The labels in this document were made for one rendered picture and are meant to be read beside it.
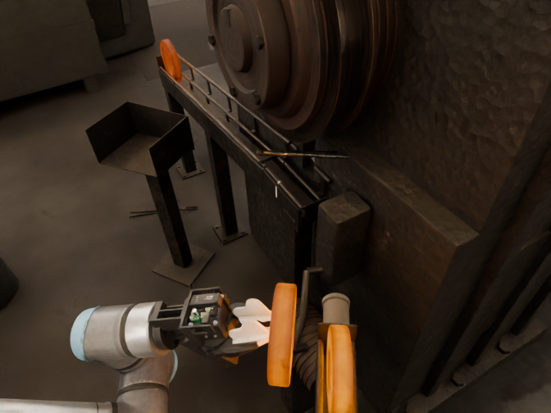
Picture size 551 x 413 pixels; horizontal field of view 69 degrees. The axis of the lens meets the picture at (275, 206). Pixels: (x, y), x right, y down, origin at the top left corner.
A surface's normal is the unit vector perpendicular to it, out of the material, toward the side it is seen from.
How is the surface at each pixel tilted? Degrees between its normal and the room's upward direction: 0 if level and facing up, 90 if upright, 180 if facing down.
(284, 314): 9
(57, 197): 0
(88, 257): 0
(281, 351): 48
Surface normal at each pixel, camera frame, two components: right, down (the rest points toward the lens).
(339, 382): -0.06, -0.16
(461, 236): -0.04, -0.73
